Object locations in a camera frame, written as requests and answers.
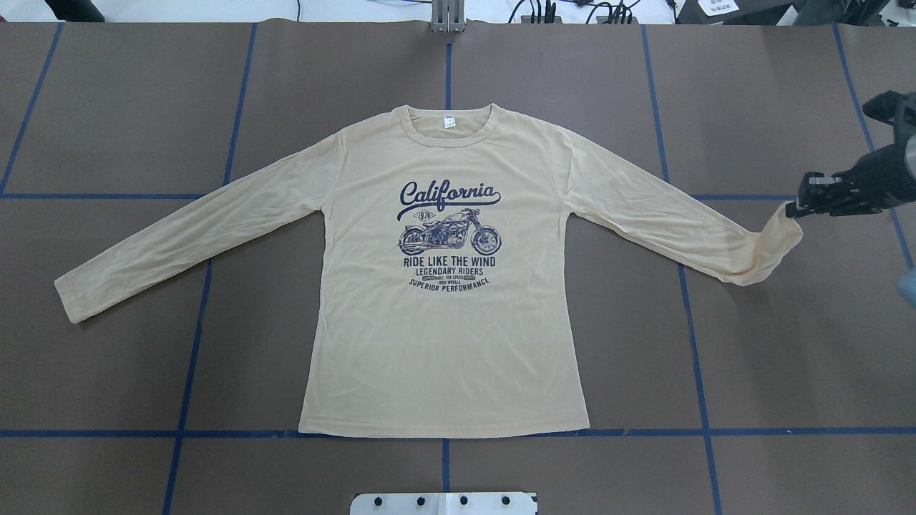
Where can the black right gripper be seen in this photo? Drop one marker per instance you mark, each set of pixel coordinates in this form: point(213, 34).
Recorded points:
point(882, 177)

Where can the beige long-sleeve printed shirt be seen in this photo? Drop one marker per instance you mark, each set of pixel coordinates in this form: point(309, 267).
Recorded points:
point(442, 311)

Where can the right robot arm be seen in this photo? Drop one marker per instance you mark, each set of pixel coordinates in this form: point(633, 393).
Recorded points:
point(882, 179)

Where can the grey aluminium frame post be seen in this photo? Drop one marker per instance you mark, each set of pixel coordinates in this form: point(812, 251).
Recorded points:
point(448, 16)

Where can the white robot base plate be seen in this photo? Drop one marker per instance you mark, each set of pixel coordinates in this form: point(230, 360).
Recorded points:
point(488, 502)

